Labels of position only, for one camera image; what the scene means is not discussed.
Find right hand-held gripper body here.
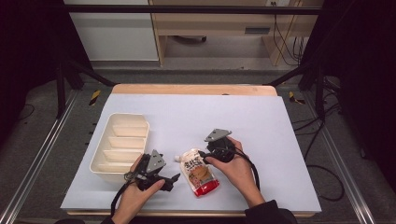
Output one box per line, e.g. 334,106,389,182
204,128,237,163

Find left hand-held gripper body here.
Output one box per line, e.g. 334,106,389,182
124,149,167,192

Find white and red sauce pouch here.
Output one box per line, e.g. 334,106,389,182
174,147,220,198

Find person's right hand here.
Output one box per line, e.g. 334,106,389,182
205,136,266,209

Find person's left hand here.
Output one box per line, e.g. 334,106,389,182
116,153,166,219

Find white table mat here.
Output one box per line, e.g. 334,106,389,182
60,92,322,215

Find cream divided plastic tray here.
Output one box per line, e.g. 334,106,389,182
89,112,151,184

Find wooden table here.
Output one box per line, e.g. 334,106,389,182
65,82,316,218

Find yellow and black tape strip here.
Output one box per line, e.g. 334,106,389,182
88,89,103,107
287,91,306,105

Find black metal stand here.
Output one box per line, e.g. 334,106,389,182
54,57,117,119
266,57,328,123

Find light wooden desk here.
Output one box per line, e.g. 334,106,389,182
148,0,325,67

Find white cabinet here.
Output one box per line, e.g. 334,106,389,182
63,0,160,63

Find dark curtain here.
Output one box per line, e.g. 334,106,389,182
300,0,396,185
0,0,94,138

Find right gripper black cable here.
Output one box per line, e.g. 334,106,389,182
230,147,262,191

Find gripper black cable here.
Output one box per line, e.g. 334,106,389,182
230,147,262,191
109,172,139,217

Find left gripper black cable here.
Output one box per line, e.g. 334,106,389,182
109,172,139,217

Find black floor cables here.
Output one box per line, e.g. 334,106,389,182
291,76,346,203

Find aluminium floor rail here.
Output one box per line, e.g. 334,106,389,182
0,89,79,224
302,90,378,224

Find black hanging desk cables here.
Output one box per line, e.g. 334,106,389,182
271,2,308,67

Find thin black floor cable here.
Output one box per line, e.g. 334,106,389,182
16,103,35,123

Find black horizontal frame bar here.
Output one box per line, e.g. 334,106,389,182
61,4,323,16

